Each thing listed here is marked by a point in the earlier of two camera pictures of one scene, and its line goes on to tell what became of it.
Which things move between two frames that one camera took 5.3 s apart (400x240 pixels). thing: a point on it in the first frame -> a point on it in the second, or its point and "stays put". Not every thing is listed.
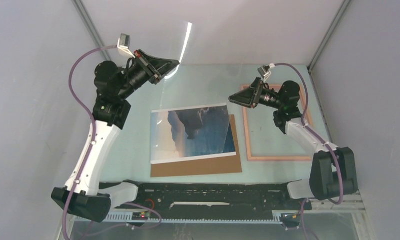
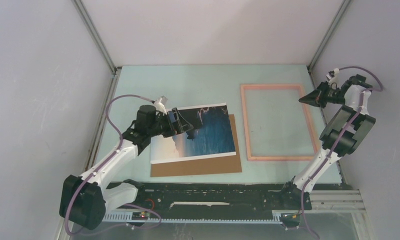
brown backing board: [231, 163] stays put
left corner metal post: [91, 27] stays put
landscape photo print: [191, 132] stays put
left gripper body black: [136, 76] -> [162, 126]
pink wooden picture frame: [275, 159] stays put
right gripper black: [246, 96] -> [313, 98]
